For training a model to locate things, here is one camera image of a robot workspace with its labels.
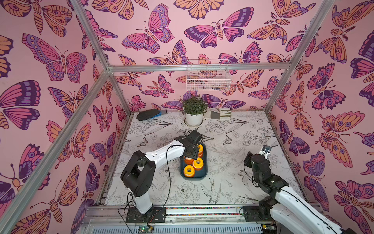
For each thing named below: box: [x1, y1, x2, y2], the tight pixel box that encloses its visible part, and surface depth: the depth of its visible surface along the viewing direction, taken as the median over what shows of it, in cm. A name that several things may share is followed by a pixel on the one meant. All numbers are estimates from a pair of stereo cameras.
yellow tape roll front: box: [192, 156, 204, 171], surface depth 89 cm
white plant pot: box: [184, 113, 204, 128], surface depth 112 cm
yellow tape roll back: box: [197, 143, 204, 158], surface depth 93 cm
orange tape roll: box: [184, 156, 194, 165], surface depth 92 cm
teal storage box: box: [179, 143, 208, 181], surface depth 89 cm
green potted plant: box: [182, 94, 208, 117], surface depth 98 cm
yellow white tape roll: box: [183, 164, 195, 178], surface depth 87 cm
